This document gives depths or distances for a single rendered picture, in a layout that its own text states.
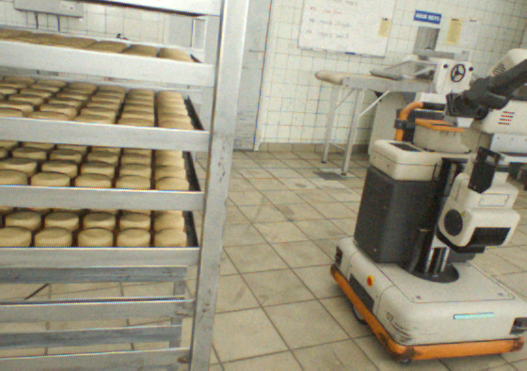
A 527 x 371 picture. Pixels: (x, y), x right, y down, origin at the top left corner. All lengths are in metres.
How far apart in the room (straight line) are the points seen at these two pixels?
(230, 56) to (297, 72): 4.29
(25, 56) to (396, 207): 1.65
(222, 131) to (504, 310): 1.72
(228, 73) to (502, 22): 6.13
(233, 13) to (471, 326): 1.71
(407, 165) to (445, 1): 4.13
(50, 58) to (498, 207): 1.68
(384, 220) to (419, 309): 0.39
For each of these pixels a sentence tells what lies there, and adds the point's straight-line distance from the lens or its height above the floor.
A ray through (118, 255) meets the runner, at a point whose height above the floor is 0.87.
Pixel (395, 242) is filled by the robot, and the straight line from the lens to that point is 2.08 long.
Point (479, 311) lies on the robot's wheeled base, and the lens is 2.05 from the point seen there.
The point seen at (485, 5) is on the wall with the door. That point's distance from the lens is 6.36.
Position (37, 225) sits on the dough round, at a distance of 0.79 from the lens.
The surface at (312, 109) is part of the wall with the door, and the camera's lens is 5.03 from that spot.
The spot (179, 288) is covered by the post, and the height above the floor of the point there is 0.55.
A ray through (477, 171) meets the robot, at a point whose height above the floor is 0.83.
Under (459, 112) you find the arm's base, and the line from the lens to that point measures 1.70.
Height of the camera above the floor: 1.20
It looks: 18 degrees down
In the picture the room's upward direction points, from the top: 7 degrees clockwise
